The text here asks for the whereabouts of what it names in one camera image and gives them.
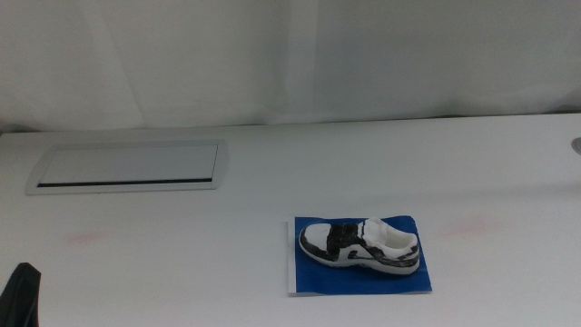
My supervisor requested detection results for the white and black toy sneaker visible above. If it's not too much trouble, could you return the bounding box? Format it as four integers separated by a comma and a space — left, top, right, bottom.
298, 216, 421, 276

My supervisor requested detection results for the blue rectangular mat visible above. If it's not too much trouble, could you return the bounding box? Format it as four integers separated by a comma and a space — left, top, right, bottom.
286, 214, 433, 299

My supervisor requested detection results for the white backdrop curtain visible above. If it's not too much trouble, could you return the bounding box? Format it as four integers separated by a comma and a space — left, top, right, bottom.
0, 0, 581, 134

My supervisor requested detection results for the silver table cable hatch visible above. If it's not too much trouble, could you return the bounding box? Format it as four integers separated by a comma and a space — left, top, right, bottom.
25, 139, 230, 196

